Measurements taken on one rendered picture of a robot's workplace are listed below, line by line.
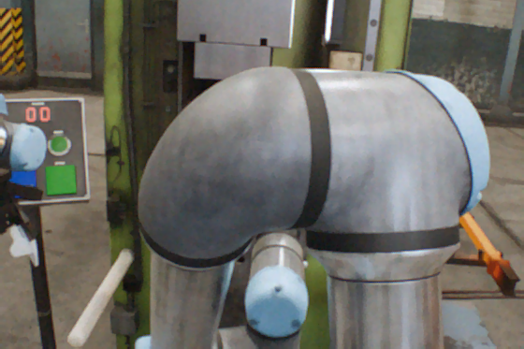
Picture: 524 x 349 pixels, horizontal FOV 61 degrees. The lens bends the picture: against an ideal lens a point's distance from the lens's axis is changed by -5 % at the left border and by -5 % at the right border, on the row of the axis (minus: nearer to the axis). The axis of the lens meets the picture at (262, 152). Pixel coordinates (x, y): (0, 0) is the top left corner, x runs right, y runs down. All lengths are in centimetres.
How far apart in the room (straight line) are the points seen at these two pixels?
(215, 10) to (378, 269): 100
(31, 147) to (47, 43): 736
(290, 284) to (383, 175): 29
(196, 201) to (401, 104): 15
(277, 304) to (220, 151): 32
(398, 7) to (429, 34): 605
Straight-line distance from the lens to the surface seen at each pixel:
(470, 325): 144
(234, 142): 28
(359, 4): 138
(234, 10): 123
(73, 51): 794
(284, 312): 57
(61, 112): 133
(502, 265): 116
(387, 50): 141
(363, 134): 30
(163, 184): 31
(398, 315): 34
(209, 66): 125
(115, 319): 178
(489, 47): 779
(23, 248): 103
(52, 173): 128
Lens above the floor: 147
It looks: 18 degrees down
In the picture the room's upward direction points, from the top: 4 degrees clockwise
